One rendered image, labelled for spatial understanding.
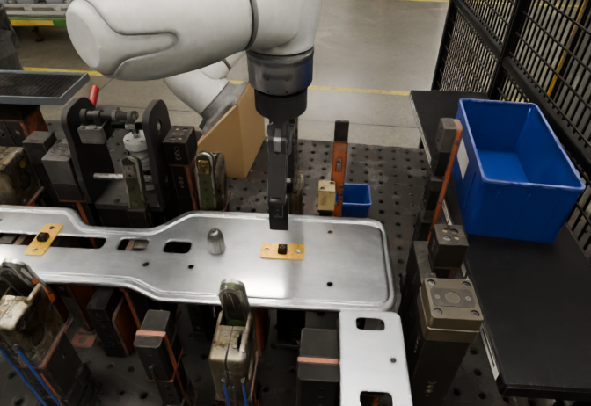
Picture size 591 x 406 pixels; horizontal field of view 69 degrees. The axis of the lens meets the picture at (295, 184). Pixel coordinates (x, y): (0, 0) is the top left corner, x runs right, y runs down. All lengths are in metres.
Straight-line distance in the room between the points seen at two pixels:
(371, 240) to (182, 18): 0.57
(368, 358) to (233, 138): 0.90
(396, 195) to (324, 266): 0.69
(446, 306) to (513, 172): 0.45
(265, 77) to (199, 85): 0.88
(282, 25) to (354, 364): 0.48
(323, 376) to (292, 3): 0.52
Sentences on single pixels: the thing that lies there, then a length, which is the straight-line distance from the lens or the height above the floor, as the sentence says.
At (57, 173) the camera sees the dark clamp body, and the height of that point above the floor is 1.04.
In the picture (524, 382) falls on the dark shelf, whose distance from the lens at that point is 0.71.
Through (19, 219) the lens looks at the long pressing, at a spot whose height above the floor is 1.00.
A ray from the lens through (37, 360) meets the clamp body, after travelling 0.86.
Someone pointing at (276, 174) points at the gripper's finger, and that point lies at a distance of 0.59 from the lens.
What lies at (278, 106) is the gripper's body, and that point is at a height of 1.32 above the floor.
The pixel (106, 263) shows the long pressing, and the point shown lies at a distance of 0.87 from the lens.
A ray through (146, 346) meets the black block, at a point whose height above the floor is 0.99.
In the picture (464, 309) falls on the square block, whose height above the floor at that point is 1.06.
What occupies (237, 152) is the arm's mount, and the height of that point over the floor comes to 0.81.
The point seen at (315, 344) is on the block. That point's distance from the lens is 0.73.
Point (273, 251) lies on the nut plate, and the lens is 0.81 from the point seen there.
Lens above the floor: 1.60
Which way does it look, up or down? 38 degrees down
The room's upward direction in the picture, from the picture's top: straight up
